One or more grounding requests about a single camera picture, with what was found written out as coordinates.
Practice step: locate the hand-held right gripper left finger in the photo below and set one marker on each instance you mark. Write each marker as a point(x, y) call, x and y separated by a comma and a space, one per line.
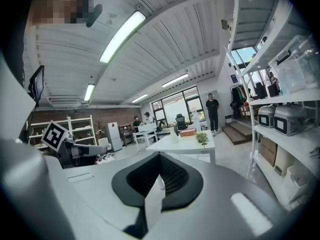
point(105, 184)

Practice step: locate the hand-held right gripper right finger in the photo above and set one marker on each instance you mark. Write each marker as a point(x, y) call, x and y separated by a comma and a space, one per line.
point(220, 196)

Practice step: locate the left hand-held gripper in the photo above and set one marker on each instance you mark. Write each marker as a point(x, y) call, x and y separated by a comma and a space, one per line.
point(54, 135)

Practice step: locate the yellow pink flowers bouquet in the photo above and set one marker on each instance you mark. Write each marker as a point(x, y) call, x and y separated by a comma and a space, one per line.
point(202, 137)

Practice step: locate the white ceramic vase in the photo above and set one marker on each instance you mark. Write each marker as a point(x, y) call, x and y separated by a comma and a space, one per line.
point(174, 135)

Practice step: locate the wooden coat stand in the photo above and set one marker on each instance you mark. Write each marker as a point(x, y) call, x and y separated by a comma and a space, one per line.
point(100, 130)

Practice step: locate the white open shelf rack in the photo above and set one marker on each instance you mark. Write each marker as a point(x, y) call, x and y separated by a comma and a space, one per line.
point(80, 131)

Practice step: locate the white refrigerator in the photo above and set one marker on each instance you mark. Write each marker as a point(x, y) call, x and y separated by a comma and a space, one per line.
point(114, 136)

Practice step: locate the wooden desk cabinet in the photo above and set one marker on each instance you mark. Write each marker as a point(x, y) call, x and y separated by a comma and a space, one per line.
point(126, 133)

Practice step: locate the white side table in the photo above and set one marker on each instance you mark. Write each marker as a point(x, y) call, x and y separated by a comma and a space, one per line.
point(145, 135)

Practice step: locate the long ceiling light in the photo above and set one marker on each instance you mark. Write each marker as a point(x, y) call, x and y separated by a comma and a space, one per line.
point(175, 80)
point(122, 36)
point(89, 92)
point(140, 98)

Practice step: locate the large white flat box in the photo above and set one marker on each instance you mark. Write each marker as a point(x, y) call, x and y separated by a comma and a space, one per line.
point(147, 127)

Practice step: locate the wooden steps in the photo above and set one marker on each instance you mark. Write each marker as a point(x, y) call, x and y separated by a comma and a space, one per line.
point(237, 132)

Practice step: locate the brown cardboard box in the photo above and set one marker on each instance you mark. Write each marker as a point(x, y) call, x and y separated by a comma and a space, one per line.
point(268, 151)

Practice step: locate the orange rectangular box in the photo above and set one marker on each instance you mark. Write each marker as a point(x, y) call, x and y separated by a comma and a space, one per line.
point(188, 133)

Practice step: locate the cream white appliance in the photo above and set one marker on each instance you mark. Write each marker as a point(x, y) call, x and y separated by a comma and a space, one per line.
point(283, 161)

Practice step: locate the white perforated basket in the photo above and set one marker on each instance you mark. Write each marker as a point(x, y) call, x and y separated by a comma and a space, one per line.
point(297, 184)

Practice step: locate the white water dispenser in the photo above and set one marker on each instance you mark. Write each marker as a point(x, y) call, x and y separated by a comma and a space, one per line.
point(196, 120)

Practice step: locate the black office chair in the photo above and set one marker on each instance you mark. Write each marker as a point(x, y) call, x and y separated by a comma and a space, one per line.
point(181, 122)

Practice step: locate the black tablet monitor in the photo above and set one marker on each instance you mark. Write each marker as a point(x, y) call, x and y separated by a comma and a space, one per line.
point(38, 84)

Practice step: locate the grey appliance with white panel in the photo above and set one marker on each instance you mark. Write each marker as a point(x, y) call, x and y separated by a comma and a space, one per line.
point(266, 116)
point(288, 120)

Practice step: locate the large black framed window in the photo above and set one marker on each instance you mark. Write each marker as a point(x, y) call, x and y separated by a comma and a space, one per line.
point(175, 104)

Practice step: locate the clothes rack with garments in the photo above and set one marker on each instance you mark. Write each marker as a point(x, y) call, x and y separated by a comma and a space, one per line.
point(237, 96)

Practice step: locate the white metal shelving unit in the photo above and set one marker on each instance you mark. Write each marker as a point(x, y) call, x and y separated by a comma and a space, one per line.
point(282, 101)

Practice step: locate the clear plastic storage box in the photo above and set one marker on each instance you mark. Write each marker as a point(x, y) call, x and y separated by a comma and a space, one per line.
point(297, 66)

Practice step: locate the black head-mounted camera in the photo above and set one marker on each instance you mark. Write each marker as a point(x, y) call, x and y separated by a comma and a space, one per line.
point(93, 15)

